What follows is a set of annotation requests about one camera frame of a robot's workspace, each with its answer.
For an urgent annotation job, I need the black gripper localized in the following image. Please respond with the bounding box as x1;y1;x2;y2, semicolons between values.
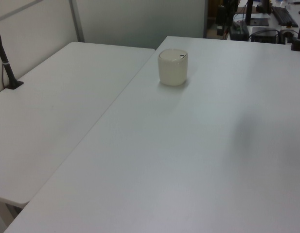
216;0;238;40

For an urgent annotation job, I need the cream trash bin with lid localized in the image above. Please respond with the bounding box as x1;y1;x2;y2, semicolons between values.
157;48;190;86

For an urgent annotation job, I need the dark device with green part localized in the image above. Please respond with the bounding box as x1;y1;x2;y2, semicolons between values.
229;20;249;41

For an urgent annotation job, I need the black monitor stand with base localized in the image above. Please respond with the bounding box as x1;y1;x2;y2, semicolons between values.
246;0;270;26

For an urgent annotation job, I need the black electronics box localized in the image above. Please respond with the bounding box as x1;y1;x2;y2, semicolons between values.
250;26;280;44

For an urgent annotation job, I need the black keyboard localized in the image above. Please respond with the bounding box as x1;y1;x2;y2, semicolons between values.
271;6;299;28

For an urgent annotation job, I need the black clamped camera pole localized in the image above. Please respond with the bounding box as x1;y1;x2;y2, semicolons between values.
290;0;300;51

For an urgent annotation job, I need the grey metal partition post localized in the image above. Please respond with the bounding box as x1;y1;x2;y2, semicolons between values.
68;0;86;43

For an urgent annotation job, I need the black camera pole with cable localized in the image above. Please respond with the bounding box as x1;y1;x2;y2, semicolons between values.
0;20;25;90

